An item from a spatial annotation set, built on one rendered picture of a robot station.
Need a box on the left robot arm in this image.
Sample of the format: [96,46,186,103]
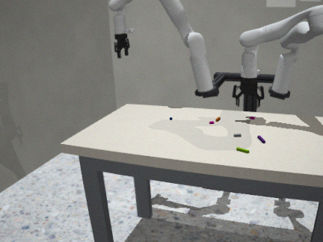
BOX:
[239,5,323,93]

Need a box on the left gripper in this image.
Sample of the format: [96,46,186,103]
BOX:
[233,77,264,108]

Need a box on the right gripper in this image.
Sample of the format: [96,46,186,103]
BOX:
[114,34,130,59]

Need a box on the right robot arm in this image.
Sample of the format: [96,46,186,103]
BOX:
[109,0,213,92]

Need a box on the purple rod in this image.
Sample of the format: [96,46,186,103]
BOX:
[257,135,265,143]

